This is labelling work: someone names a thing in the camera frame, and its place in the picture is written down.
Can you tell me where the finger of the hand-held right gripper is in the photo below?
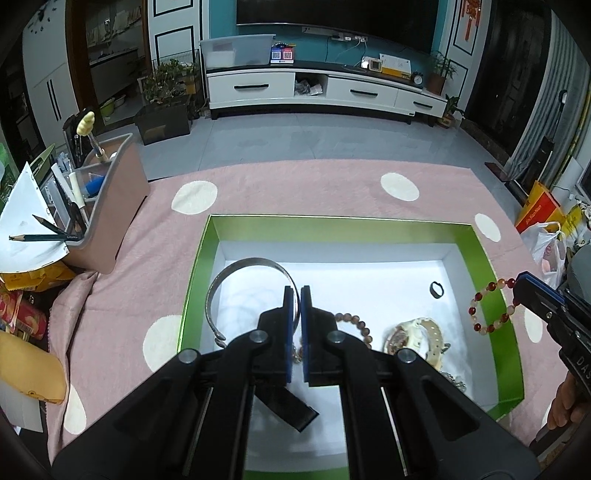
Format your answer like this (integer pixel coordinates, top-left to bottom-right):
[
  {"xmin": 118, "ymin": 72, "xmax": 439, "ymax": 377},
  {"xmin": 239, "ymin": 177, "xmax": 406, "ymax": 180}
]
[{"xmin": 513, "ymin": 272, "xmax": 568, "ymax": 324}]

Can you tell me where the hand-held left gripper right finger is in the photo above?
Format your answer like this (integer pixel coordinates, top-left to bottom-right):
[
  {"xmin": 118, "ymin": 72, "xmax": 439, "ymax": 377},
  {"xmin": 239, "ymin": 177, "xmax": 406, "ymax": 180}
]
[{"xmin": 300, "ymin": 285, "xmax": 543, "ymax": 480}]

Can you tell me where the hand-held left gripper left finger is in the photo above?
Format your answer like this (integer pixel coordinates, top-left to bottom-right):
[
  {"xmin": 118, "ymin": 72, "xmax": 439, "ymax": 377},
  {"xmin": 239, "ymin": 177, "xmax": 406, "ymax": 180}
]
[{"xmin": 51, "ymin": 285, "xmax": 301, "ymax": 480}]

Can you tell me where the brown wooden bead bracelet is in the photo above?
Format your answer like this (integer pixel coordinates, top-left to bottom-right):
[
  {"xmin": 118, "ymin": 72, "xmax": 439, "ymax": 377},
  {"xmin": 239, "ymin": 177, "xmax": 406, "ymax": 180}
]
[{"xmin": 333, "ymin": 311, "xmax": 374, "ymax": 352}]

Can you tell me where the red orange bead bracelet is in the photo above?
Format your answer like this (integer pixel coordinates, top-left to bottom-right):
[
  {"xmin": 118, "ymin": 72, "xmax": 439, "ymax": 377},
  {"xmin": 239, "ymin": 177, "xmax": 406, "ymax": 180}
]
[{"xmin": 468, "ymin": 277, "xmax": 520, "ymax": 335}]

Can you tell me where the black fitness band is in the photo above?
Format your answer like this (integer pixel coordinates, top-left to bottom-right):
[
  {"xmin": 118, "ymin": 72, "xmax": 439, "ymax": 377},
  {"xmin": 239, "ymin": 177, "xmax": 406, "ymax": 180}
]
[{"xmin": 254, "ymin": 385, "xmax": 319, "ymax": 433}]

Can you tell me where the silver metal headband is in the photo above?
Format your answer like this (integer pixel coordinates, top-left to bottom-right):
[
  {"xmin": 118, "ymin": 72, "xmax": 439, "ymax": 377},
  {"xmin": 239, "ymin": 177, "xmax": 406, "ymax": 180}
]
[{"xmin": 204, "ymin": 258, "xmax": 296, "ymax": 346}]

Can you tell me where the white wrist watch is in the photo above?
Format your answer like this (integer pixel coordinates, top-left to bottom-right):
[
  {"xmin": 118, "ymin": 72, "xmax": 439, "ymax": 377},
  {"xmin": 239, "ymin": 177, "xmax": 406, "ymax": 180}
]
[{"xmin": 382, "ymin": 317, "xmax": 451, "ymax": 370}]

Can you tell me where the green cardboard box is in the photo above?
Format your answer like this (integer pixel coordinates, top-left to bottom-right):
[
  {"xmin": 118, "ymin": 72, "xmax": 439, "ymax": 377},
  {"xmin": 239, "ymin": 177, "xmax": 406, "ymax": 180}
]
[{"xmin": 178, "ymin": 213, "xmax": 527, "ymax": 480}]

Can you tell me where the silver chain bracelet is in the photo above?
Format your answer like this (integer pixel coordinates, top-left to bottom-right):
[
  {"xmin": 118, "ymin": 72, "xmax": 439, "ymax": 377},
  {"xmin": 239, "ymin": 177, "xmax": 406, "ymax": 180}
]
[{"xmin": 441, "ymin": 371, "xmax": 468, "ymax": 393}]

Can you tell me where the person's right hand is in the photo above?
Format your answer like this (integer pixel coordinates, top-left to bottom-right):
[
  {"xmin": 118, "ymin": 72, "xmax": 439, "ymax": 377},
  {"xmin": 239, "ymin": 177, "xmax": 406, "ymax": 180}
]
[{"xmin": 547, "ymin": 374, "xmax": 591, "ymax": 430}]

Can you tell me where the white plastic shopping bag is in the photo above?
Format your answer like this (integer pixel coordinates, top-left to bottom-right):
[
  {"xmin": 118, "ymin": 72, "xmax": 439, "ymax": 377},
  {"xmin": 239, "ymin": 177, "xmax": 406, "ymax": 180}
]
[{"xmin": 522, "ymin": 222, "xmax": 566, "ymax": 287}]

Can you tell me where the orange yellow box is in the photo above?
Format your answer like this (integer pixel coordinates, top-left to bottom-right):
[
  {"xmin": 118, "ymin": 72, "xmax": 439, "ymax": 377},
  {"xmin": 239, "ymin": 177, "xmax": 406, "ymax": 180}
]
[{"xmin": 515, "ymin": 181, "xmax": 566, "ymax": 234}]

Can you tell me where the pink polka dot tablecloth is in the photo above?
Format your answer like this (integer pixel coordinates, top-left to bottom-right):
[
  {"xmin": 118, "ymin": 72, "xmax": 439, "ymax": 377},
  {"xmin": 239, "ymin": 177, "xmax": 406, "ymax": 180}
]
[{"xmin": 46, "ymin": 159, "xmax": 546, "ymax": 462}]

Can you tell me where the small potted plant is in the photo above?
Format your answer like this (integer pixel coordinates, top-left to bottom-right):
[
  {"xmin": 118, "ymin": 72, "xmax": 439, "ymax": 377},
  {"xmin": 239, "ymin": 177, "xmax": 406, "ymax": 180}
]
[{"xmin": 438, "ymin": 95, "xmax": 467, "ymax": 127}]

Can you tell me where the pink pen holder bin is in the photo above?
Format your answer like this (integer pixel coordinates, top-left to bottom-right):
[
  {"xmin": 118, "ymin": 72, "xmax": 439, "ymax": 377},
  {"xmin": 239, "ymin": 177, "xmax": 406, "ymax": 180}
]
[{"xmin": 44, "ymin": 133, "xmax": 151, "ymax": 274}]

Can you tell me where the tall potted plant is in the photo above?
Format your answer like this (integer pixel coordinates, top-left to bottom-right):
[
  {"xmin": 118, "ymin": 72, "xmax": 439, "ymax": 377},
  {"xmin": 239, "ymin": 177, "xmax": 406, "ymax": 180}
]
[{"xmin": 425, "ymin": 51, "xmax": 458, "ymax": 95}]

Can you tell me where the dark planter with plants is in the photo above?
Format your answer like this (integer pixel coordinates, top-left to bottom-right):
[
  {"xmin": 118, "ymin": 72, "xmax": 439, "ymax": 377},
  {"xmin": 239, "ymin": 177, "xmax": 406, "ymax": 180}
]
[{"xmin": 134, "ymin": 59, "xmax": 200, "ymax": 146}]

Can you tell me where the white television cabinet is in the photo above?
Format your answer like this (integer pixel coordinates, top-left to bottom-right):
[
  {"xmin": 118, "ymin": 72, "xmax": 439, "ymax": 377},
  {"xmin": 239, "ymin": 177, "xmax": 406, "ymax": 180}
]
[{"xmin": 204, "ymin": 60, "xmax": 448, "ymax": 125}]

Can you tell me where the yellow snack packet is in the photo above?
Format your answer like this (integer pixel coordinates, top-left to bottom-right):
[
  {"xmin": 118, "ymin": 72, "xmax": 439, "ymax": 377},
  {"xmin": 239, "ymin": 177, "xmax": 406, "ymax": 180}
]
[{"xmin": 0, "ymin": 261, "xmax": 77, "ymax": 292}]

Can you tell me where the white yellow box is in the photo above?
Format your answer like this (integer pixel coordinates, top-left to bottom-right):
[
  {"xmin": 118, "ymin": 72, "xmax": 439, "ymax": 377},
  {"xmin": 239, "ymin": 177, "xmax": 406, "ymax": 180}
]
[{"xmin": 379, "ymin": 53, "xmax": 413, "ymax": 77}]

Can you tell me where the dark pencil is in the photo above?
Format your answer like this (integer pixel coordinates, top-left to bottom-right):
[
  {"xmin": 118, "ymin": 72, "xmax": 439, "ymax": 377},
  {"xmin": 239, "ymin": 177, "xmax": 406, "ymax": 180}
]
[
  {"xmin": 32, "ymin": 215, "xmax": 66, "ymax": 234},
  {"xmin": 9, "ymin": 234, "xmax": 84, "ymax": 243}
]

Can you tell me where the red snack packet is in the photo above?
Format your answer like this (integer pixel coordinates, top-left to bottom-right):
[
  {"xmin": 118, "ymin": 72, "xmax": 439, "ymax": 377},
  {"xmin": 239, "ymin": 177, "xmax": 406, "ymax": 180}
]
[{"xmin": 0, "ymin": 291, "xmax": 49, "ymax": 340}]

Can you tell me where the red hanging knot decoration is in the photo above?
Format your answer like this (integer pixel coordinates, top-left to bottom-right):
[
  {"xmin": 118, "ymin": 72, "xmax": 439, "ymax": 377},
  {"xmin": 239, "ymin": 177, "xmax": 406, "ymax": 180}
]
[{"xmin": 462, "ymin": 0, "xmax": 481, "ymax": 42}]

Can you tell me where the clear plastic storage bin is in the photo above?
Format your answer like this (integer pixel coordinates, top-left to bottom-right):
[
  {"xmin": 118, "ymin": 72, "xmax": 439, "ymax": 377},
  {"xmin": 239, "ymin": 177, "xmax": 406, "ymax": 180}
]
[{"xmin": 199, "ymin": 34, "xmax": 274, "ymax": 69}]

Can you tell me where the cream swirl topped pen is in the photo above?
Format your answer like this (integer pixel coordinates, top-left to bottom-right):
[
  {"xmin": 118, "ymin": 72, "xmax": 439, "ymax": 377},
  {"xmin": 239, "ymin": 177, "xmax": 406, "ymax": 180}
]
[{"xmin": 76, "ymin": 112, "xmax": 112, "ymax": 162}]

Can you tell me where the white paper sheet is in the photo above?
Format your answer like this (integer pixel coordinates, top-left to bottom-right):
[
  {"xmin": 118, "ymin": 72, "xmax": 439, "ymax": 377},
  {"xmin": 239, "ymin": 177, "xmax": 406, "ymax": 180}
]
[{"xmin": 0, "ymin": 161, "xmax": 70, "ymax": 273}]

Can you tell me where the white power strip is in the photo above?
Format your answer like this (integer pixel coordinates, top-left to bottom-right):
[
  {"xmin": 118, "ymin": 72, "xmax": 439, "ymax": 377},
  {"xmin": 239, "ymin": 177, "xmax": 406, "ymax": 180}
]
[{"xmin": 302, "ymin": 25, "xmax": 370, "ymax": 42}]

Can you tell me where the black television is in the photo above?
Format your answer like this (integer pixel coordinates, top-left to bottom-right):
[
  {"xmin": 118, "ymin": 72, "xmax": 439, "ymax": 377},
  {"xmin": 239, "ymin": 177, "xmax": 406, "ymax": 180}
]
[{"xmin": 236, "ymin": 0, "xmax": 437, "ymax": 40}]

